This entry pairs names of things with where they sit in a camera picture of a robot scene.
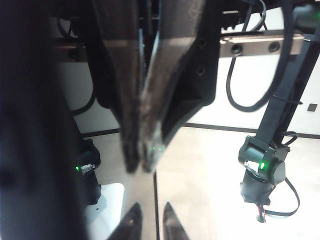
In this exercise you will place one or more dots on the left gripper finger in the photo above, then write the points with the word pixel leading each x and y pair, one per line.
pixel 175 225

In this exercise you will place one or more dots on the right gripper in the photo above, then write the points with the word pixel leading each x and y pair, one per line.
pixel 252 46

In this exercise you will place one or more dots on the dark wall socket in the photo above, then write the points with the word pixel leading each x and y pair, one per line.
pixel 312 108

